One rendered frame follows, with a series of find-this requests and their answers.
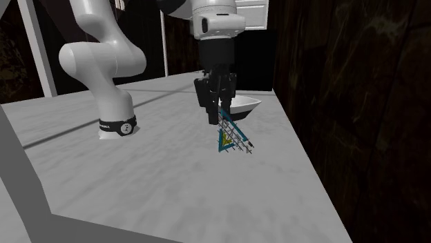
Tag white bowl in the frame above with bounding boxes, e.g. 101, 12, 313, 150
218, 95, 262, 122

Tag teal triangular wire rack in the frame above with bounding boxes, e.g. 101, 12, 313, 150
217, 108, 256, 155

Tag white panelled cabinet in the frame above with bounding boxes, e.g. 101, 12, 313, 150
234, 0, 270, 32

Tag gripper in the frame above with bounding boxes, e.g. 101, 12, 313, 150
193, 37, 238, 126

